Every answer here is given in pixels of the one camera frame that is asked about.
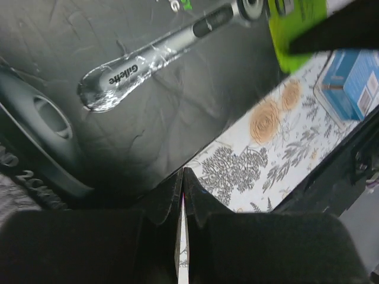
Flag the right blue razor blister pack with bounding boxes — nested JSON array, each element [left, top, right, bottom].
[[314, 50, 378, 130]]

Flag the floral tablecloth mat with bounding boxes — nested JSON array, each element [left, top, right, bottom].
[[177, 50, 379, 284]]

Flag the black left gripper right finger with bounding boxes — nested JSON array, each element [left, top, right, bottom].
[[183, 167, 236, 283]]

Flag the black green Gillette razor box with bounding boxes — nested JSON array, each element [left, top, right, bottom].
[[1, 1, 327, 209]]

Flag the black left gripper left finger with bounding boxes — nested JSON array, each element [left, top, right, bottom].
[[133, 170, 182, 283]]

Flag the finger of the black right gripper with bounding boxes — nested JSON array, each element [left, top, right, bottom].
[[288, 0, 378, 55]]

